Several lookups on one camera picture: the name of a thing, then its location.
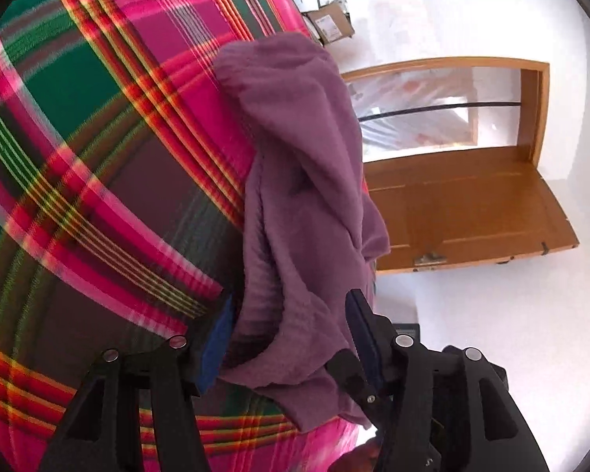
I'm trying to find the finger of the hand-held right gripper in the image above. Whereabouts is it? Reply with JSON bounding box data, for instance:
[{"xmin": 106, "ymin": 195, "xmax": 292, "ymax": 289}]
[{"xmin": 324, "ymin": 349, "xmax": 383, "ymax": 430}]

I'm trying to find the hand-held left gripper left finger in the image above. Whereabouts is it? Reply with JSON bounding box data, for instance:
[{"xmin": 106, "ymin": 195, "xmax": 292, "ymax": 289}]
[{"xmin": 38, "ymin": 290, "xmax": 237, "ymax": 472}]

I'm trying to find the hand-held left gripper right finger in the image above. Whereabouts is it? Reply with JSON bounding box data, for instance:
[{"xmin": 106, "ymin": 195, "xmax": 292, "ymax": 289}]
[{"xmin": 347, "ymin": 289, "xmax": 551, "ymax": 472}]

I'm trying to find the purple sweater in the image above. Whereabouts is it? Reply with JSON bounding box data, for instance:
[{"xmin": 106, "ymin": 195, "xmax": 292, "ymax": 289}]
[{"xmin": 211, "ymin": 32, "xmax": 391, "ymax": 431}]

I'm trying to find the person's right hand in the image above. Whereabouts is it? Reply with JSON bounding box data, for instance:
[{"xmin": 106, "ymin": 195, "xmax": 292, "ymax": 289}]
[{"xmin": 332, "ymin": 440, "xmax": 382, "ymax": 472}]

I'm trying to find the wooden door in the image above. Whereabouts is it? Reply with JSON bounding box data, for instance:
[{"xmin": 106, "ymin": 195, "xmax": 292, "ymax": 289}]
[{"xmin": 364, "ymin": 145, "xmax": 580, "ymax": 275}]

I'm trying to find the plaid bed sheet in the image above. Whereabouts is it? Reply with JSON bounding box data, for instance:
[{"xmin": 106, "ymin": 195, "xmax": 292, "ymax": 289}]
[{"xmin": 0, "ymin": 0, "xmax": 374, "ymax": 472}]

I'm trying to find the white printed mosquito net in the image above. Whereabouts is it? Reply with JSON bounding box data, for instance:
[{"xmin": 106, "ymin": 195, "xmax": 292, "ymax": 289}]
[{"xmin": 347, "ymin": 66, "xmax": 522, "ymax": 163}]

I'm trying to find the black net pole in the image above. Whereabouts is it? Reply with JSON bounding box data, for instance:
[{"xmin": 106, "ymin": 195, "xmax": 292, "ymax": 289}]
[{"xmin": 359, "ymin": 100, "xmax": 522, "ymax": 123}]

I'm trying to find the cardboard box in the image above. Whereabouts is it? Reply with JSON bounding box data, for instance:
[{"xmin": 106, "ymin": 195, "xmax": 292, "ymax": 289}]
[{"xmin": 302, "ymin": 0, "xmax": 355, "ymax": 45}]

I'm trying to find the wooden door frame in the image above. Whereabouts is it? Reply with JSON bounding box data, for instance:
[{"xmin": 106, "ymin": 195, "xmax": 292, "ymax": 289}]
[{"xmin": 341, "ymin": 56, "xmax": 551, "ymax": 168}]

